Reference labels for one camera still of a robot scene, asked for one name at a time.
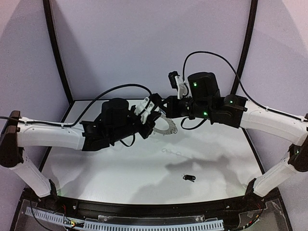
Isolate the metal disc keyring with rings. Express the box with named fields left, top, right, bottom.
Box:
left=153, top=111, right=178, bottom=136

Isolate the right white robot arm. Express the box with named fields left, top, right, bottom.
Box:
left=159, top=71, right=308, bottom=198

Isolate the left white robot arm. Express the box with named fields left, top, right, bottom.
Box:
left=0, top=93, right=162, bottom=198

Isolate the black tagged key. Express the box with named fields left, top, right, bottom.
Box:
left=182, top=174, right=196, bottom=182

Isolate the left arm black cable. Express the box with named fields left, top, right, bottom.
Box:
left=0, top=83, right=154, bottom=147

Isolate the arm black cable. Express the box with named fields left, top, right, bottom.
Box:
left=180, top=51, right=308, bottom=130
left=0, top=83, right=154, bottom=147

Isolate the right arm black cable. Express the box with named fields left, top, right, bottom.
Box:
left=180, top=51, right=308, bottom=130

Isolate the left black frame post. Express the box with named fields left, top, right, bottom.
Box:
left=42, top=0, right=74, bottom=105

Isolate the black frame post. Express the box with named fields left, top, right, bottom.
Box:
left=42, top=0, right=74, bottom=105
left=228, top=0, right=258, bottom=97

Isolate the black front aluminium rail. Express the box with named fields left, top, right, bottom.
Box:
left=57, top=196, right=248, bottom=218

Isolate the white slotted cable duct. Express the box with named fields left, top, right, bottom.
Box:
left=23, top=207, right=224, bottom=231

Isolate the right black frame post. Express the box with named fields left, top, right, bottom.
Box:
left=228, top=0, right=258, bottom=97

